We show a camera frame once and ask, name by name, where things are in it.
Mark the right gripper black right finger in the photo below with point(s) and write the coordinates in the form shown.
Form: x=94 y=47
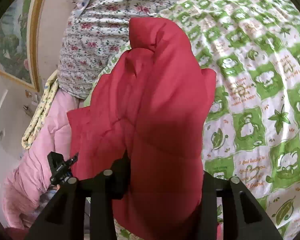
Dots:
x=243 y=216

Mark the green white patterned quilt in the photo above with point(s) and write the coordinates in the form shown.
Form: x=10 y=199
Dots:
x=253 y=128

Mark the person's left hand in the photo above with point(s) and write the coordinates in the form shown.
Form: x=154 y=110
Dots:
x=57 y=187

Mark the pink quilted blanket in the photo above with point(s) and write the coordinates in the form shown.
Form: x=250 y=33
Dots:
x=26 y=183

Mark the floral rose bed sheet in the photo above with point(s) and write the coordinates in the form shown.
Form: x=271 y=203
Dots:
x=90 y=40

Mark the red quilted puffer jacket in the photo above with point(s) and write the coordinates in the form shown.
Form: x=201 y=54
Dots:
x=152 y=107

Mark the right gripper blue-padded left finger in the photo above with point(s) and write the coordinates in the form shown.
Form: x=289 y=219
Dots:
x=63 y=216

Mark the yellow floral blanket edge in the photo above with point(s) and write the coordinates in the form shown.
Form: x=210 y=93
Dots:
x=41 y=112

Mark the gold framed wall picture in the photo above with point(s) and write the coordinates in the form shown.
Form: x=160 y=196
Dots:
x=19 y=27

